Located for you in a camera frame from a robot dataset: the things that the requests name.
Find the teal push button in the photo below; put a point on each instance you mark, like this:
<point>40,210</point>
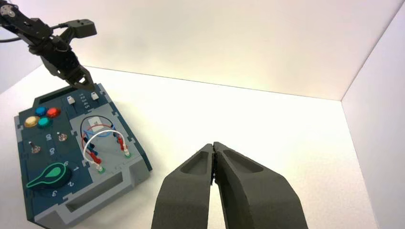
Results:
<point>44,122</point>

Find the yellow push button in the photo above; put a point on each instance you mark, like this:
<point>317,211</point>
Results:
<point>32,121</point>

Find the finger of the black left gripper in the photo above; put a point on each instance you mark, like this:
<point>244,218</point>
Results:
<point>78,84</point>
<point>88,77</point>

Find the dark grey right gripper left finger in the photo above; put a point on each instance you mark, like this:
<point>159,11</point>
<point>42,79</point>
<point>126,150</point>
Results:
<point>185,196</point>

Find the blue push button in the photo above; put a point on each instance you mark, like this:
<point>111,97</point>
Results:
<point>41,111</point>

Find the metal toggle switch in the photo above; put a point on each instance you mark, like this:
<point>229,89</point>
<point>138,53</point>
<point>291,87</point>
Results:
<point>35,149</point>
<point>62,137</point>

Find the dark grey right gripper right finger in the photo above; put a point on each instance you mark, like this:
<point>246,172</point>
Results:
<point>256,199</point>

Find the small white square module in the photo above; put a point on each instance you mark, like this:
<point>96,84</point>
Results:
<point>94,124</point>

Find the white slider knob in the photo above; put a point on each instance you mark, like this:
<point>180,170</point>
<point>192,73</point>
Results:
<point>70,100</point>
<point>94,95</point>

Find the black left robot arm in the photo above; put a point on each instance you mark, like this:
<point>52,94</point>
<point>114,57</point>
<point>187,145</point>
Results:
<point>25,27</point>

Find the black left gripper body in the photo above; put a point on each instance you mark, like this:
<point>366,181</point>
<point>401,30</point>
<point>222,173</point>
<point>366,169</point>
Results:
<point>60,60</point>

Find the red push button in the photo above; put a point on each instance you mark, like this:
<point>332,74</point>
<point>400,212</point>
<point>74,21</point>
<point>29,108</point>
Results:
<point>53,112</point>

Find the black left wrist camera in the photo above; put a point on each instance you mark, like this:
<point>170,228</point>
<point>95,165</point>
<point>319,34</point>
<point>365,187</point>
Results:
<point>79,27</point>

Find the blue grey control panel board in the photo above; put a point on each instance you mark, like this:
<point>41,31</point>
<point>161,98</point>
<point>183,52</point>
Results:
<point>68,148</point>

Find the green black rotary knob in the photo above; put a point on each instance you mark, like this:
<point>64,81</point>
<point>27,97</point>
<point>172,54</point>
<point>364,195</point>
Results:
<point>52,174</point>

